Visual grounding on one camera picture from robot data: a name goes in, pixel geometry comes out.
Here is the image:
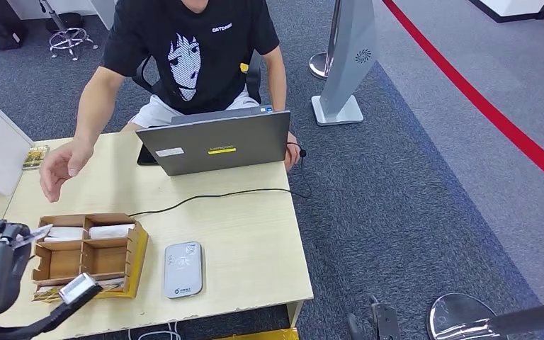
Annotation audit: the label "wooden card organizer box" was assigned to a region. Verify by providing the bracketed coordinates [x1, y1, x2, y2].
[31, 213, 149, 304]

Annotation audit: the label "black cable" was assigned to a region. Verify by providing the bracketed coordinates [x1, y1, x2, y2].
[128, 141, 313, 218]

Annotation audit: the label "grey card reader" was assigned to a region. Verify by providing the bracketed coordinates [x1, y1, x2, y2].
[163, 242, 204, 300]

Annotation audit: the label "person's right hand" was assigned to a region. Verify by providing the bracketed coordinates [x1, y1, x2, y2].
[38, 138, 96, 203]

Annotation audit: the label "white platform with black edge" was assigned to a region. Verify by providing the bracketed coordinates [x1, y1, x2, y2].
[469, 0, 544, 24]

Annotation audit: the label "grey laptop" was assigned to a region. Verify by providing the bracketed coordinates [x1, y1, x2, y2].
[135, 104, 292, 177]

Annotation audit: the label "black office chair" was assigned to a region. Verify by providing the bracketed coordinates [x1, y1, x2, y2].
[131, 49, 264, 104]

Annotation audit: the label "white desk panel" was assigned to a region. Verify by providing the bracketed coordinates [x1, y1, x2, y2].
[6, 0, 118, 31]

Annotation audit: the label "dark robot right hand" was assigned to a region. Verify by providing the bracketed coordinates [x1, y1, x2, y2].
[346, 295, 400, 340]

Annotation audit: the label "yellow room key card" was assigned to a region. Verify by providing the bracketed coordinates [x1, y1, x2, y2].
[21, 144, 50, 171]

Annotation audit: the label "yellow box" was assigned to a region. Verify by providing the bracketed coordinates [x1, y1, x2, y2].
[215, 327, 300, 340]

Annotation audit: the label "white cables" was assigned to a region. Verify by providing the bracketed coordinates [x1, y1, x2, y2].
[128, 322, 182, 340]

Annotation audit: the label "person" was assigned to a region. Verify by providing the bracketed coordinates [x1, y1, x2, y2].
[38, 0, 302, 203]

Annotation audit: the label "black round seat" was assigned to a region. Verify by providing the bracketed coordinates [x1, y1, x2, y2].
[44, 12, 84, 34]

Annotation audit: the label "yellow key card stack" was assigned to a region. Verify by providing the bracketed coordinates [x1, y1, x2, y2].
[33, 286, 67, 302]

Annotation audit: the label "grey kiosk stand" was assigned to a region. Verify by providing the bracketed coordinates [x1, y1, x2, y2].
[311, 0, 379, 127]

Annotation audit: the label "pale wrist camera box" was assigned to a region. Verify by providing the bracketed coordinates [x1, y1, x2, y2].
[58, 273, 99, 307]

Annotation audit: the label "chrome stool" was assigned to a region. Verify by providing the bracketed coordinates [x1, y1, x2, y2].
[37, 0, 99, 62]

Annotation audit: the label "black pad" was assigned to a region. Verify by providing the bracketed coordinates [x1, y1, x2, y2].
[137, 144, 158, 166]

